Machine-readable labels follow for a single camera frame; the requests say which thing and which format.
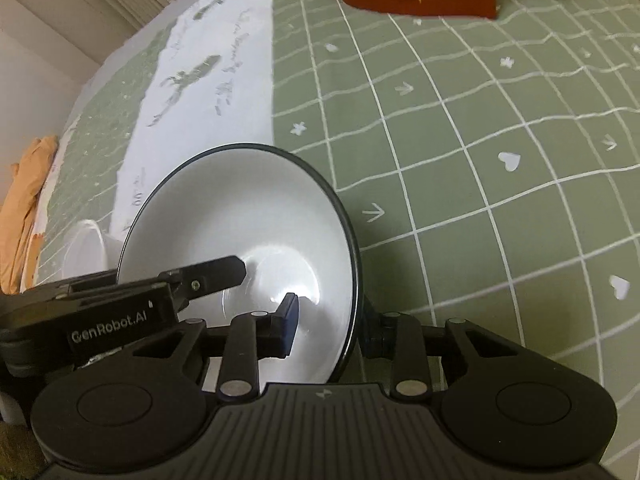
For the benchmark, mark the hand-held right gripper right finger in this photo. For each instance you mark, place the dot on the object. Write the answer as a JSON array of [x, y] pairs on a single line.
[[386, 336]]

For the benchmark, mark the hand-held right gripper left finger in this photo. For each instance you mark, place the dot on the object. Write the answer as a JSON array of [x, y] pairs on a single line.
[[288, 325]]

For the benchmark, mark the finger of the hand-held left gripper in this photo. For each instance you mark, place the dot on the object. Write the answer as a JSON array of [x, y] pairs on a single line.
[[212, 275]]

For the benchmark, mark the white bowl with dark rim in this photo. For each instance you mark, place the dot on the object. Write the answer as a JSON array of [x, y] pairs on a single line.
[[260, 210]]

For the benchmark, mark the small white bowl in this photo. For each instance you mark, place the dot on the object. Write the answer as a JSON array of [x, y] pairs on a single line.
[[87, 252]]

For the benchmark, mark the orange cloth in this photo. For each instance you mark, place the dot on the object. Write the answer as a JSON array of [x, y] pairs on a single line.
[[25, 200]]

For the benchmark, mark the green checked bed sheet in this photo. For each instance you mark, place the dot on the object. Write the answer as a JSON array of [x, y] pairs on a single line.
[[475, 160]]

